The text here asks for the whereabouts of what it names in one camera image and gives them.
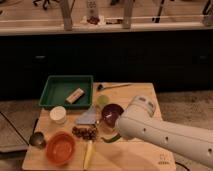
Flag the grey blue cloth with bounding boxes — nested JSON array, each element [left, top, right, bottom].
[[75, 106, 96, 125]]

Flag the green lime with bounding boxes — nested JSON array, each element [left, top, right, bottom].
[[97, 95, 109, 107]]

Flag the wooden cutting board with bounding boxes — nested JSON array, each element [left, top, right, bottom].
[[22, 83, 176, 171]]

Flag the wooden block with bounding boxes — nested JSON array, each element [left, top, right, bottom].
[[66, 88, 84, 104]]

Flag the dark red bowl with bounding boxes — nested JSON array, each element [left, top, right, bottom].
[[101, 103, 124, 128]]

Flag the green plastic tray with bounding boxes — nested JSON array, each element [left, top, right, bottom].
[[39, 75, 93, 109]]

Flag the white paper cup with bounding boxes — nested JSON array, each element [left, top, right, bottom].
[[50, 106, 66, 124]]

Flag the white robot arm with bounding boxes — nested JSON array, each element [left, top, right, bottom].
[[115, 95, 213, 168]]

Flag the orange bowl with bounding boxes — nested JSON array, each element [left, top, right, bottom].
[[45, 131, 75, 166]]

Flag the bunch of dark grapes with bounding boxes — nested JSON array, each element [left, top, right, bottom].
[[72, 127, 98, 140]]

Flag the green pepper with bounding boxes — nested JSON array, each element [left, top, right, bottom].
[[101, 134, 121, 143]]

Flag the metal ladle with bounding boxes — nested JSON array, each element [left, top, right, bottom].
[[29, 121, 46, 149]]

